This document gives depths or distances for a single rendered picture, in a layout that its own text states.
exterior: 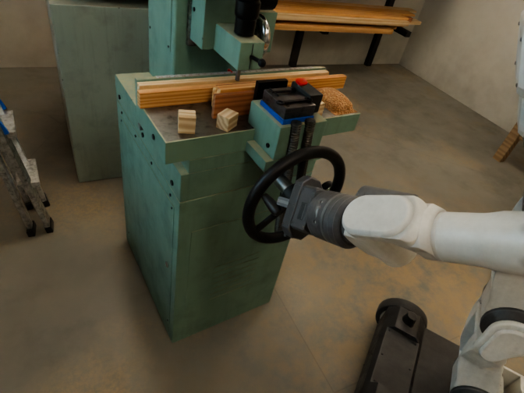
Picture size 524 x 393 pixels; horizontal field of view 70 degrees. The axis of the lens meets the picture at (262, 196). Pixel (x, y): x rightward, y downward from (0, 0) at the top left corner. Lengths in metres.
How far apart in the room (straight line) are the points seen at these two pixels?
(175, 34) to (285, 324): 1.16
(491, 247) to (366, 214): 0.16
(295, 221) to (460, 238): 0.30
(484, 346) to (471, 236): 0.72
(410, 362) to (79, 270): 1.34
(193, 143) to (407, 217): 0.53
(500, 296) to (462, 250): 0.63
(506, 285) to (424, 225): 0.61
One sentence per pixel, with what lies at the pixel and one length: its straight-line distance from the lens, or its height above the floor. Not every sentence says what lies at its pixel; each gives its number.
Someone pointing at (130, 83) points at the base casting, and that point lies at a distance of 1.34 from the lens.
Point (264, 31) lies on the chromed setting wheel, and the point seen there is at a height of 1.05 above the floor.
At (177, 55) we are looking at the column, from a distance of 1.17.
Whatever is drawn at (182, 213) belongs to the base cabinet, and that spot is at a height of 0.67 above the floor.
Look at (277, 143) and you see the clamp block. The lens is 0.88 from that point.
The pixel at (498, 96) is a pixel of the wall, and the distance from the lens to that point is 4.30.
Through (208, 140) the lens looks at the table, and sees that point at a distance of 0.90.
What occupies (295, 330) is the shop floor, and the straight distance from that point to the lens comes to 1.65.
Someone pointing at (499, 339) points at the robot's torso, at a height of 0.61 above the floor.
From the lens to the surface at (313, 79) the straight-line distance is 1.21.
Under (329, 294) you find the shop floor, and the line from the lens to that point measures 1.80.
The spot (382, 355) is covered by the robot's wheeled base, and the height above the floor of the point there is 0.19.
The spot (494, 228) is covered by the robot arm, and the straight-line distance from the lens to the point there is 0.49.
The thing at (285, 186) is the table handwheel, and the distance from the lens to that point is 0.91.
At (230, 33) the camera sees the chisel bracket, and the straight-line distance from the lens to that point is 1.02.
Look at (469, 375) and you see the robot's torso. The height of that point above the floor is 0.38.
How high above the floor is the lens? 1.37
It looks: 39 degrees down
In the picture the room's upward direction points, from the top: 13 degrees clockwise
